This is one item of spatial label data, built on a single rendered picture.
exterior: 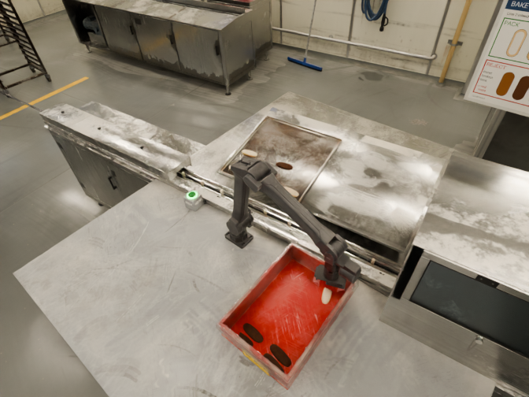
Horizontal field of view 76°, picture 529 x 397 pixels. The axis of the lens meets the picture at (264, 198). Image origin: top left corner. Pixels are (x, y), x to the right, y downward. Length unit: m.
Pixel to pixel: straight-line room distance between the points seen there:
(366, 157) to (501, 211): 0.82
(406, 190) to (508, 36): 0.73
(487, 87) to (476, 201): 0.72
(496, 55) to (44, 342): 2.90
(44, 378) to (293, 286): 1.67
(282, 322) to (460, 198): 0.78
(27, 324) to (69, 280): 1.11
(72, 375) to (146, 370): 1.13
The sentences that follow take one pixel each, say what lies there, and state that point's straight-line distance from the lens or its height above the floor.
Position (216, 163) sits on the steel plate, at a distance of 2.09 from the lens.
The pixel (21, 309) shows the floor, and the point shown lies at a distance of 2.95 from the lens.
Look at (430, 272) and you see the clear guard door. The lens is 1.15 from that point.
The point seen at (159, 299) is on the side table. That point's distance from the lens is 1.55.
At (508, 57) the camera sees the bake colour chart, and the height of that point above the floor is 1.50.
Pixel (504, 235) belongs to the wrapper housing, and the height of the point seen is 1.30.
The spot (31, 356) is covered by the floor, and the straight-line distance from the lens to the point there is 2.72.
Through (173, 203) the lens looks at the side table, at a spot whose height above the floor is 0.82.
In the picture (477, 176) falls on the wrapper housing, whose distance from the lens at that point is 1.39.
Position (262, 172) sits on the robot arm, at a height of 1.33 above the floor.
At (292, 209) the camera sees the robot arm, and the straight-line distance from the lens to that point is 1.17.
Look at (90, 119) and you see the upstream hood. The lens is 2.62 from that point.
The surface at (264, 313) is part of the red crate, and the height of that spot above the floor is 0.82.
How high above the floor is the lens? 2.11
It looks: 45 degrees down
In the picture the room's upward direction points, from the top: 3 degrees counter-clockwise
